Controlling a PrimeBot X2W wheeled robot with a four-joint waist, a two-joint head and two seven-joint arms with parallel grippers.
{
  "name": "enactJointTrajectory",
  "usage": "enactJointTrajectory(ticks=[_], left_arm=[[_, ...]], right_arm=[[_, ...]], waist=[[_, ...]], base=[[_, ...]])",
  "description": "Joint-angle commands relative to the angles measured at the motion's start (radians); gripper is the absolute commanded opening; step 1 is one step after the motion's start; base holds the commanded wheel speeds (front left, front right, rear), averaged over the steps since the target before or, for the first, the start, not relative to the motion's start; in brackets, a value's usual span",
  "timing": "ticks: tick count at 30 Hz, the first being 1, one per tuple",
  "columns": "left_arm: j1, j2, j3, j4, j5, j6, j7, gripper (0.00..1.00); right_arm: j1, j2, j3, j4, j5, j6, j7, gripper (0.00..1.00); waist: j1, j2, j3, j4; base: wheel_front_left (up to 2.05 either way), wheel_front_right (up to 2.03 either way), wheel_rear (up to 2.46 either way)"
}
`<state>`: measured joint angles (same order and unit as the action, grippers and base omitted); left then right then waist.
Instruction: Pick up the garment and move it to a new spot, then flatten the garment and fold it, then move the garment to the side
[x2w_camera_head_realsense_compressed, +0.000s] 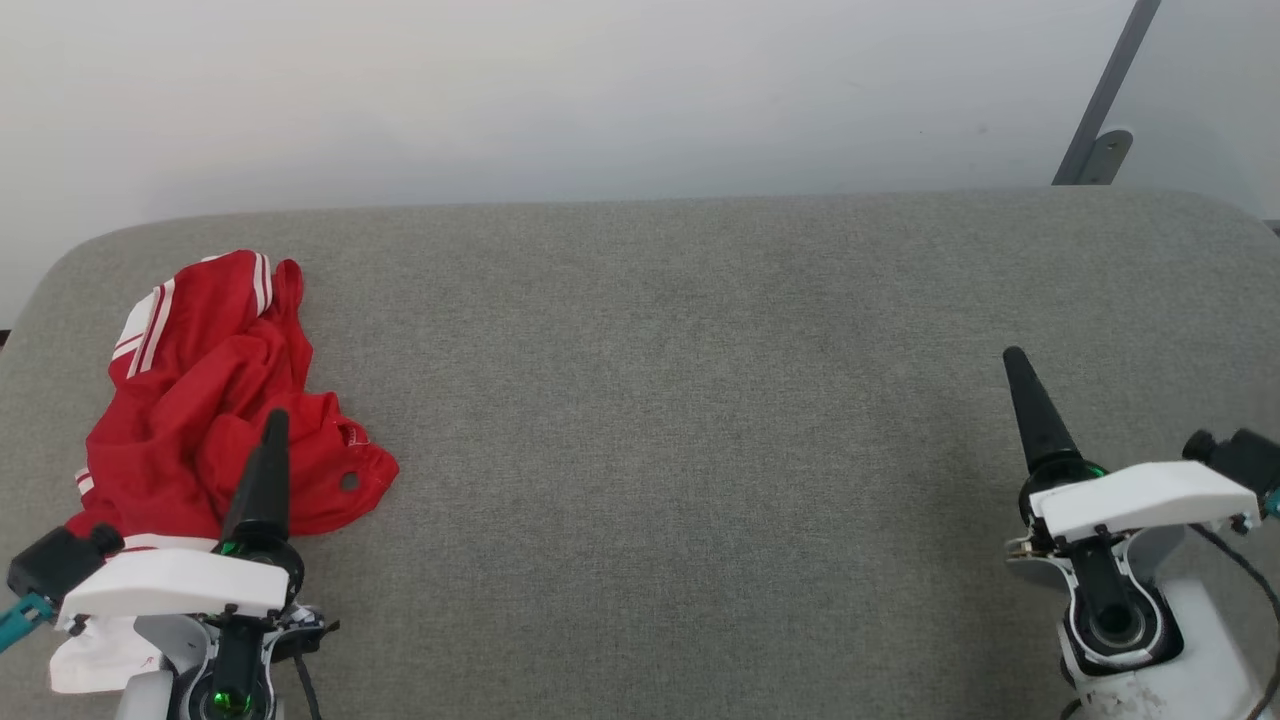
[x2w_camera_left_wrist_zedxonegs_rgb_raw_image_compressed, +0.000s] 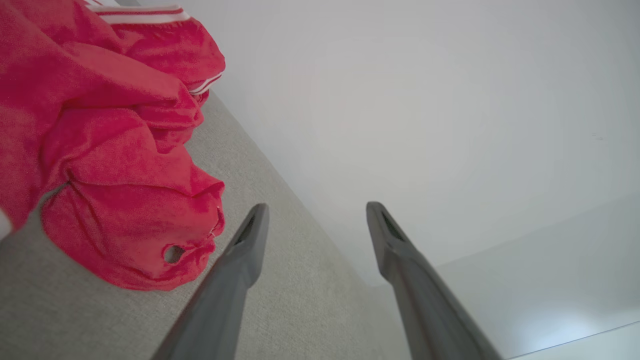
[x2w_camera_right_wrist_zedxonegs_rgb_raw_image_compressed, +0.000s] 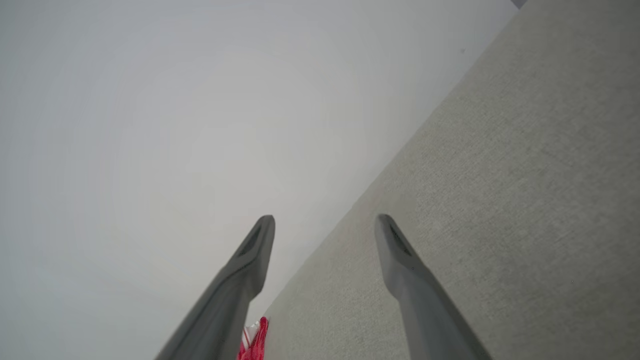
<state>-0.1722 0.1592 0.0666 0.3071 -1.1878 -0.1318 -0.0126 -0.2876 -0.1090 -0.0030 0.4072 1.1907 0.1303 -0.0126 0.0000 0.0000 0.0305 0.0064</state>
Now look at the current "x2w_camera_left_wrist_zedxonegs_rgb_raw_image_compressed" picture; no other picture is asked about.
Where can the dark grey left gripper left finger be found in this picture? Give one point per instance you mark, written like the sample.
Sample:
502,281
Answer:
225,300

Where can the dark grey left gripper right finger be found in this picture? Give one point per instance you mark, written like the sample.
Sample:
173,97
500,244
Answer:
425,310

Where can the red Bulls 23 jersey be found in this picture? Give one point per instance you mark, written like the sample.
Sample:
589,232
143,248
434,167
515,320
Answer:
115,150

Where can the grey fabric sofa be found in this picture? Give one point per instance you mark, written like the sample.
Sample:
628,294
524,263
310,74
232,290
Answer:
295,300

